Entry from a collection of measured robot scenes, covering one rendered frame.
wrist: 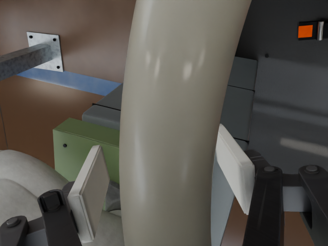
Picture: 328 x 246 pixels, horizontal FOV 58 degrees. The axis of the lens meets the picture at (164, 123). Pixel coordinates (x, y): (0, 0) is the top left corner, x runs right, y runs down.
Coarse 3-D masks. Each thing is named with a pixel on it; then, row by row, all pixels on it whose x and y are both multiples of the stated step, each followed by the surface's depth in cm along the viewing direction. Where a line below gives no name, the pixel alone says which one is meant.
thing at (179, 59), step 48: (144, 0) 7; (192, 0) 7; (240, 0) 7; (144, 48) 7; (192, 48) 7; (144, 96) 8; (192, 96) 7; (144, 144) 8; (192, 144) 8; (144, 192) 8; (192, 192) 8; (144, 240) 9; (192, 240) 9
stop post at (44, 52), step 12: (36, 36) 159; (48, 36) 157; (24, 48) 152; (36, 48) 152; (48, 48) 158; (60, 48) 158; (0, 60) 132; (12, 60) 136; (24, 60) 143; (36, 60) 151; (48, 60) 160; (60, 60) 161; (0, 72) 131; (12, 72) 137
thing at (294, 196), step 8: (248, 152) 18; (256, 152) 18; (256, 160) 17; (264, 160) 17; (256, 168) 16; (288, 176) 15; (296, 176) 15; (288, 184) 14; (296, 184) 14; (288, 192) 14; (296, 192) 14; (304, 192) 14; (288, 200) 14; (296, 200) 14; (304, 200) 14; (288, 208) 14; (296, 208) 14; (304, 208) 14
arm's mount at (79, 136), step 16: (64, 128) 68; (80, 128) 69; (96, 128) 70; (64, 144) 68; (80, 144) 66; (96, 144) 65; (112, 144) 64; (64, 160) 70; (80, 160) 68; (112, 160) 65; (64, 176) 72; (112, 176) 67
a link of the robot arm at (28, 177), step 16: (0, 160) 51; (16, 160) 52; (32, 160) 55; (0, 176) 49; (16, 176) 50; (32, 176) 52; (48, 176) 54; (0, 192) 47; (16, 192) 48; (32, 192) 50; (0, 208) 46; (16, 208) 47; (32, 208) 48; (0, 224) 44
